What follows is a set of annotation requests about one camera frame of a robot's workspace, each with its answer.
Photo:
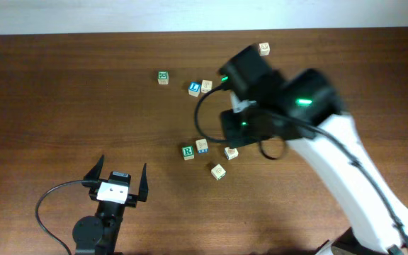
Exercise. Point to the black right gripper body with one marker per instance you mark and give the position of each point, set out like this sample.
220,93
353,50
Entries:
239,128

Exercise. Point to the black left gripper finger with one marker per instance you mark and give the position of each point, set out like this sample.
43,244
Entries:
93,175
143,187

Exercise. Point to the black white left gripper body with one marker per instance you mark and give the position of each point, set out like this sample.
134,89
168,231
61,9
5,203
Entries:
130,200

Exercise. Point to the wooden block red drawing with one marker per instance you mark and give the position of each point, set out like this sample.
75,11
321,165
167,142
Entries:
231,153

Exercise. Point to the wooden block blue side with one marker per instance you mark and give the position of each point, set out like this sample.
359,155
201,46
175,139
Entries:
202,146

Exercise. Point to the plain wooden block front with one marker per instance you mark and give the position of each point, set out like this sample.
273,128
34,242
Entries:
218,172

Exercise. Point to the plain wooden block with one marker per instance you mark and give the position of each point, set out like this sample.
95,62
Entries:
206,86
218,172

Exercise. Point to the green R wooden block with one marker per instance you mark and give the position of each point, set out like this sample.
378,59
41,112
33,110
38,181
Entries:
188,152

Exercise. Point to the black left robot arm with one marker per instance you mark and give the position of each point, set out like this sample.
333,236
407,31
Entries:
98,233

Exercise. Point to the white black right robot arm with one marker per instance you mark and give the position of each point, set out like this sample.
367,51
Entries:
310,117

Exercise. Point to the plain wooden block centre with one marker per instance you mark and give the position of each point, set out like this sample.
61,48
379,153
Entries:
206,86

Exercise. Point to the blue L wooden block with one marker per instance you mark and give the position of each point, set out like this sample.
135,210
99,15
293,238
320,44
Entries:
194,89

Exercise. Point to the wooden block red side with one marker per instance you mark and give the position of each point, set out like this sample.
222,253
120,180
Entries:
264,49

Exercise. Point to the green R block far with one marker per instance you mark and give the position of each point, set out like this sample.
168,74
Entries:
163,77

